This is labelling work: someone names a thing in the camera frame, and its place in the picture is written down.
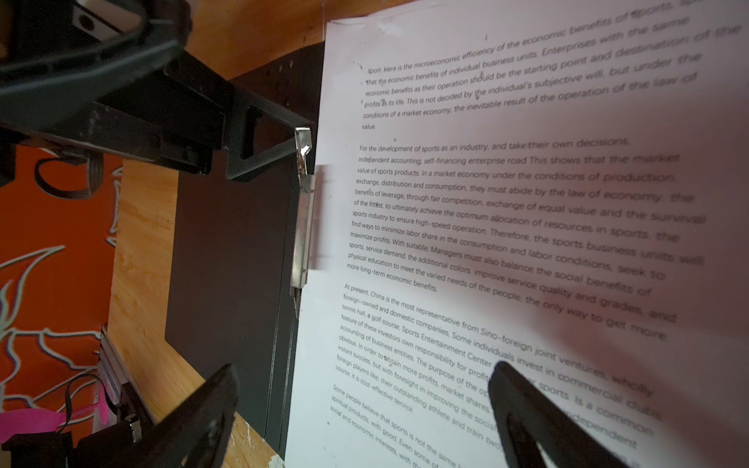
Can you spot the blue folder black inside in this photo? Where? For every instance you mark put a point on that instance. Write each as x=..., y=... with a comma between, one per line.
x=231, y=299

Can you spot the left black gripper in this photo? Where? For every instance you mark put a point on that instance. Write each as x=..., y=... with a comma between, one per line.
x=93, y=77

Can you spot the pink plastic goblet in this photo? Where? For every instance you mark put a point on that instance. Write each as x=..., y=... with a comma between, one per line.
x=36, y=421

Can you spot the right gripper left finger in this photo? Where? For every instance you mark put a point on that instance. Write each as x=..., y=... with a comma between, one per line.
x=197, y=433

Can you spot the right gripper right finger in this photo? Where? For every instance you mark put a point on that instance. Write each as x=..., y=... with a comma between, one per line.
x=532, y=429

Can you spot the printed sheet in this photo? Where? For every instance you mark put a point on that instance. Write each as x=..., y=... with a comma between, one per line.
x=559, y=185

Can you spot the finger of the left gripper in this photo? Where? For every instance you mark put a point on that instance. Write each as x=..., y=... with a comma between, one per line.
x=260, y=133

